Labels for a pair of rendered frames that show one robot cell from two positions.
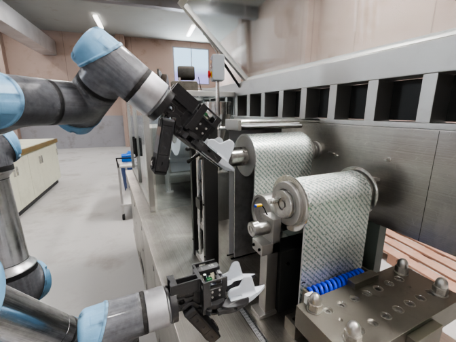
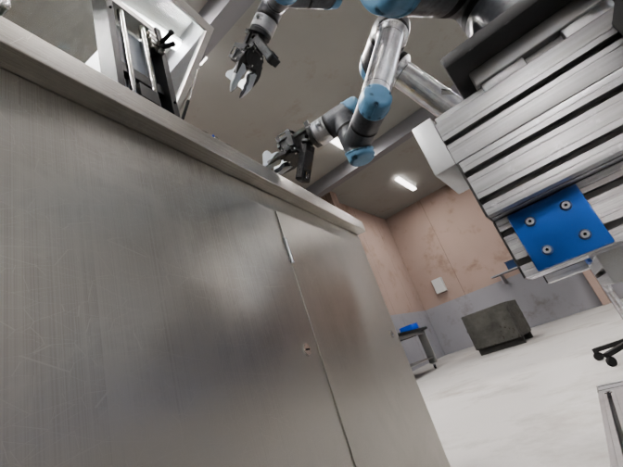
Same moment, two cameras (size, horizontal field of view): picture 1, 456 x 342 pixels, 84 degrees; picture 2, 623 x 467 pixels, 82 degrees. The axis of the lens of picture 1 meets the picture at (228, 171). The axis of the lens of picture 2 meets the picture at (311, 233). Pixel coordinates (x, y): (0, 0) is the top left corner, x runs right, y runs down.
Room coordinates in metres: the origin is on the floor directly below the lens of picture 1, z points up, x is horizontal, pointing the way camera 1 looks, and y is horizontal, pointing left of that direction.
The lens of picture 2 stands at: (1.10, 0.73, 0.47)
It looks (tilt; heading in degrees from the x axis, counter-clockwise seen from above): 21 degrees up; 229
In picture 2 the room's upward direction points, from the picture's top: 19 degrees counter-clockwise
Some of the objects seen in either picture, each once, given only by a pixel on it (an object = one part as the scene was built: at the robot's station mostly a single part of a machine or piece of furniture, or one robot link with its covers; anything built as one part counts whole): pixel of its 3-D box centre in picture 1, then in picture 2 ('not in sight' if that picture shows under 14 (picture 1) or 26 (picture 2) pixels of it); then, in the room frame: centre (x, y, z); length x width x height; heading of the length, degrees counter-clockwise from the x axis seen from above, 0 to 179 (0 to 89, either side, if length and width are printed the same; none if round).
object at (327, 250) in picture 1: (334, 252); not in sight; (0.62, -0.29, 1.11); 0.23 x 0.01 x 0.18; 115
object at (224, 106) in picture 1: (217, 108); not in sight; (1.32, 0.05, 1.50); 0.14 x 0.14 x 0.06
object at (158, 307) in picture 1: (157, 306); (321, 131); (0.42, 0.14, 1.11); 0.08 x 0.05 x 0.08; 25
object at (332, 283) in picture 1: (337, 283); not in sight; (0.60, -0.30, 1.03); 0.21 x 0.04 x 0.03; 115
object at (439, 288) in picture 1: (441, 285); not in sight; (0.56, -0.54, 1.05); 0.04 x 0.04 x 0.04
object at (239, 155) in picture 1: (236, 156); not in sight; (0.84, -0.03, 1.34); 0.06 x 0.06 x 0.06; 25
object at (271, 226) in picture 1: (264, 266); not in sight; (0.64, -0.10, 1.05); 0.06 x 0.05 x 0.31; 115
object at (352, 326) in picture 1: (353, 330); not in sight; (0.42, -0.25, 1.05); 0.04 x 0.04 x 0.04
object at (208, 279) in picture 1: (197, 292); (298, 144); (0.45, 0.06, 1.12); 0.12 x 0.08 x 0.09; 115
